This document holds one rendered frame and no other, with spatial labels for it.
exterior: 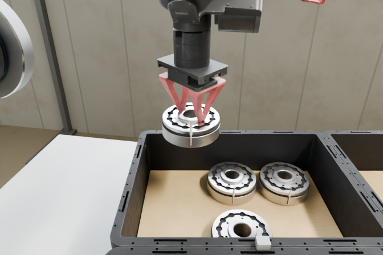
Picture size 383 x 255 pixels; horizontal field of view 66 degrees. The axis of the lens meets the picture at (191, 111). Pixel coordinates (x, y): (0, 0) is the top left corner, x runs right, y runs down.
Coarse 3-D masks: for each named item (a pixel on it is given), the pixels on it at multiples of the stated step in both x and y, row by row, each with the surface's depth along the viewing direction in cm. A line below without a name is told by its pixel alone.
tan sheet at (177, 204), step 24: (168, 192) 63; (192, 192) 63; (312, 192) 63; (144, 216) 57; (168, 216) 57; (192, 216) 57; (216, 216) 57; (264, 216) 57; (288, 216) 57; (312, 216) 57
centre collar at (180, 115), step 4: (184, 108) 54; (188, 108) 54; (192, 108) 54; (180, 112) 52; (184, 112) 53; (188, 112) 54; (192, 112) 54; (180, 116) 51; (180, 120) 51; (184, 120) 50; (188, 120) 50; (192, 120) 50; (196, 120) 50
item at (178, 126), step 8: (192, 104) 56; (168, 112) 54; (176, 112) 53; (216, 112) 53; (168, 120) 51; (176, 120) 51; (208, 120) 51; (216, 120) 51; (168, 128) 50; (176, 128) 49; (184, 128) 49; (192, 128) 49; (200, 128) 49; (208, 128) 49
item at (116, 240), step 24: (144, 144) 62; (360, 192) 49; (120, 216) 44; (120, 240) 40; (144, 240) 40; (168, 240) 40; (192, 240) 40; (216, 240) 40; (240, 240) 40; (288, 240) 40; (312, 240) 40; (336, 240) 40; (360, 240) 40
